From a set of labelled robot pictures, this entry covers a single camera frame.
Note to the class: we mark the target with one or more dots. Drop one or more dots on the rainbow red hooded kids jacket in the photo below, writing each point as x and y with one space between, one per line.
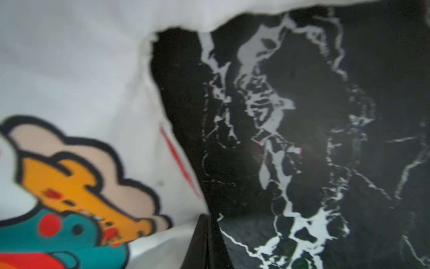
92 176

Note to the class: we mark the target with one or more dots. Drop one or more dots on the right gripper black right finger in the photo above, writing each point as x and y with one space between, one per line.
218 257

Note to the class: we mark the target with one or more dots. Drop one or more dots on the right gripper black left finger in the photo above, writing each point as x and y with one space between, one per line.
197 253

